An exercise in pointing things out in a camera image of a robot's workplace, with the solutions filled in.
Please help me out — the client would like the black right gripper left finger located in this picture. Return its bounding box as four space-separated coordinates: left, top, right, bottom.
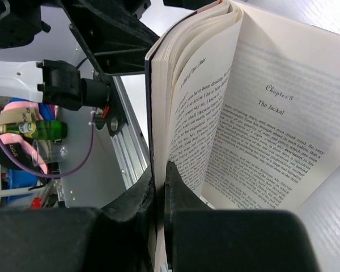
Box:
0 169 156 271

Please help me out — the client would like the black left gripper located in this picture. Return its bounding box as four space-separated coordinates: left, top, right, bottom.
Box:
0 1 158 77

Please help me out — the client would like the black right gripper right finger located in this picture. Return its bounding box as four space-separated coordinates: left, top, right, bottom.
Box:
164 162 315 271

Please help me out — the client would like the A Tale of Two Cities book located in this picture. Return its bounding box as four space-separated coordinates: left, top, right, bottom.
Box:
145 1 340 271

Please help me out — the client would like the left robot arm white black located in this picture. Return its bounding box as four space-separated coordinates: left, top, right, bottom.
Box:
0 1 158 111

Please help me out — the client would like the green glass bottle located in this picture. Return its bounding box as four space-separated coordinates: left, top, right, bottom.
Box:
0 120 68 141

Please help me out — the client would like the clear plastic cup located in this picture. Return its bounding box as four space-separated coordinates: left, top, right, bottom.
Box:
31 140 68 166

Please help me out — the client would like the blue plastic bin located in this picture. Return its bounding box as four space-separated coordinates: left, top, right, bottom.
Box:
2 170 43 207

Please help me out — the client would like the pink cloth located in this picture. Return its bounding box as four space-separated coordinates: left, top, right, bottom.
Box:
0 100 44 157

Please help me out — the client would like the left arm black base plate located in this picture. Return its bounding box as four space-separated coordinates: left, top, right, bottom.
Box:
94 76 128 137

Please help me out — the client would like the aluminium front rail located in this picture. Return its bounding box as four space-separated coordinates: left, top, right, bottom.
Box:
112 76 150 189

